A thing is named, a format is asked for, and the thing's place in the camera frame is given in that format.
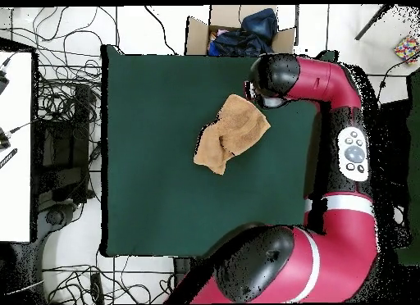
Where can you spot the orange terry towel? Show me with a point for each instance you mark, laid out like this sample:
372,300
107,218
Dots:
229,134

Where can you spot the white desk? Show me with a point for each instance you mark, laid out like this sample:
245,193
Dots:
14,187

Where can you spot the black equipment stand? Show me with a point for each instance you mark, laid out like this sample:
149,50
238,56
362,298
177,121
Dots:
62,154
393,144

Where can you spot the black power strip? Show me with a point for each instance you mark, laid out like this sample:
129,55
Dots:
96,288

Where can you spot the green covered side table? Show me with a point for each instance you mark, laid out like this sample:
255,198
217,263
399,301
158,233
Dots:
414,154

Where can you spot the dark blue clothing pile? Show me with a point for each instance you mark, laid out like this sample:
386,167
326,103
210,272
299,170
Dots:
249,36

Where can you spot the multicoloured patterned bundle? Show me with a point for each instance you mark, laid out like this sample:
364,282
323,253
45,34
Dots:
407,49

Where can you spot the brown cardboard box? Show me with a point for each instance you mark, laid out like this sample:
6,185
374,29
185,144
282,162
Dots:
197,36

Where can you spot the dark green table cloth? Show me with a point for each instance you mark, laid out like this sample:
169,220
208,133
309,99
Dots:
147,187

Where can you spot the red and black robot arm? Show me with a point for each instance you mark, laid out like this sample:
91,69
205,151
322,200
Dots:
341,246

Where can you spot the dark metal bar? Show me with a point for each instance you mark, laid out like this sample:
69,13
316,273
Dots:
372,23

